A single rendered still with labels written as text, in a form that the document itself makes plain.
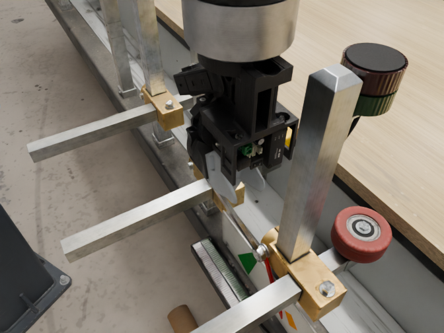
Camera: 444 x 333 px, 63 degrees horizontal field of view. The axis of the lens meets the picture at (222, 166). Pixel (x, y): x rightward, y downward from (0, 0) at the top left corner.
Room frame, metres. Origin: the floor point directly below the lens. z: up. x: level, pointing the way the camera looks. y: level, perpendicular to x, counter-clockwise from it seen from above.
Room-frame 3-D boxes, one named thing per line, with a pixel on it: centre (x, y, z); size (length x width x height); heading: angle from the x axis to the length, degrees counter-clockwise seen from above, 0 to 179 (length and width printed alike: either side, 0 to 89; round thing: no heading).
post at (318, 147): (0.29, -0.10, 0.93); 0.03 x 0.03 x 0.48; 31
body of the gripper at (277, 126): (0.28, -0.02, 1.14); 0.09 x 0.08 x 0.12; 31
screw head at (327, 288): (0.23, -0.14, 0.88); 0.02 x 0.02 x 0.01
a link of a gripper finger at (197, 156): (0.29, 0.01, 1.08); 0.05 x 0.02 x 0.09; 121
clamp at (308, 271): (0.27, -0.12, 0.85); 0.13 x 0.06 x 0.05; 31
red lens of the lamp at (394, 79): (0.32, -0.14, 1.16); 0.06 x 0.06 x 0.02
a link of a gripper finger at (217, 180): (0.28, 0.00, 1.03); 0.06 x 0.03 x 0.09; 31
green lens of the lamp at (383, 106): (0.32, -0.14, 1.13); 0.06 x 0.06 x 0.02
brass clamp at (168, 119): (0.70, 0.14, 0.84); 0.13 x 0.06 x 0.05; 31
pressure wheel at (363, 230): (0.30, -0.20, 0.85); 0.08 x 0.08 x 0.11
